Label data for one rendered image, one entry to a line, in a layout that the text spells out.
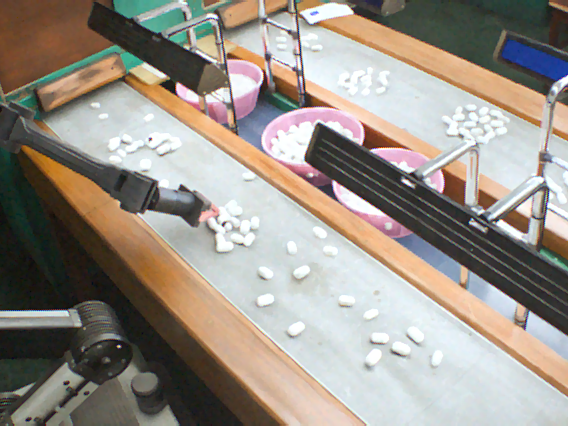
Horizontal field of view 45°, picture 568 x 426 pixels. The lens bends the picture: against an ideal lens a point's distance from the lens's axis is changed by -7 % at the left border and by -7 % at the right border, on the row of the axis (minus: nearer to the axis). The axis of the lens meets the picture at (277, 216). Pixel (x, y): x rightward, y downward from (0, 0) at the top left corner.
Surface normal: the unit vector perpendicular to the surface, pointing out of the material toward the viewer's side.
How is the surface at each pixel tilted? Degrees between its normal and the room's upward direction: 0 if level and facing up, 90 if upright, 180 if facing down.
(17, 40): 90
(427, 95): 0
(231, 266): 0
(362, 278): 0
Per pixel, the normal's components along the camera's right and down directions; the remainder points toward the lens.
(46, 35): 0.61, 0.45
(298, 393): -0.11, -0.77
